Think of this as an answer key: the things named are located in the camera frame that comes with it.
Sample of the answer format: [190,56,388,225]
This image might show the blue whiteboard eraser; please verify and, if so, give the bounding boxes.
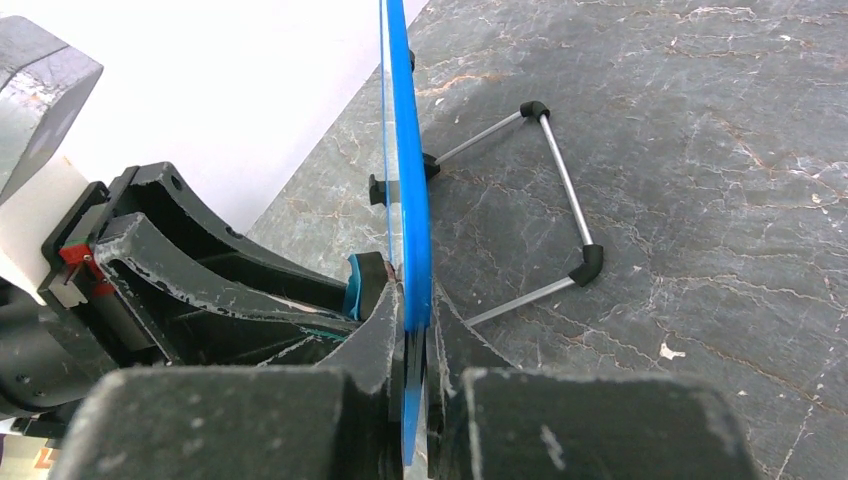
[342,251,389,322]

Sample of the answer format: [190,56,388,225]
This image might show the silver whiteboard wire stand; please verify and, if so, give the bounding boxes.
[368,100,605,329]

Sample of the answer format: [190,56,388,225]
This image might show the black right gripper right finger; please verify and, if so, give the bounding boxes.
[427,288,759,479]

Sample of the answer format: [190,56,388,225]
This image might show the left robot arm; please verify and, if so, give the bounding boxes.
[1,16,355,419]

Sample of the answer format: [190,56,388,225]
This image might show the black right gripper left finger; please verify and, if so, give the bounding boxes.
[50,262,404,479]

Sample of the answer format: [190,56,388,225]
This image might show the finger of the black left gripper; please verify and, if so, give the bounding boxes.
[94,213,359,365]
[109,162,346,312]

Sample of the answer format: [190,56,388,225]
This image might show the blue framed whiteboard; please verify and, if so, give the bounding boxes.
[379,1,432,466]

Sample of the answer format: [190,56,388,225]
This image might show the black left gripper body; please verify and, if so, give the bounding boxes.
[1,182,166,418]

